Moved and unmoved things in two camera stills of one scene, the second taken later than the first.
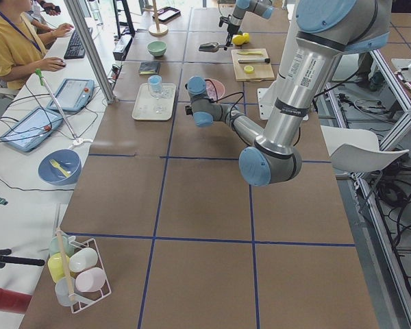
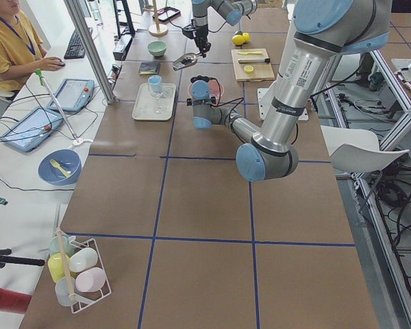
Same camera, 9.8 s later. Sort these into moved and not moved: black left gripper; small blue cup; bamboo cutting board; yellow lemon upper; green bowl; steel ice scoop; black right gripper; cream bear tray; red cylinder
Moved: black left gripper; steel ice scoop; black right gripper
Not moved: yellow lemon upper; bamboo cutting board; red cylinder; green bowl; small blue cup; cream bear tray
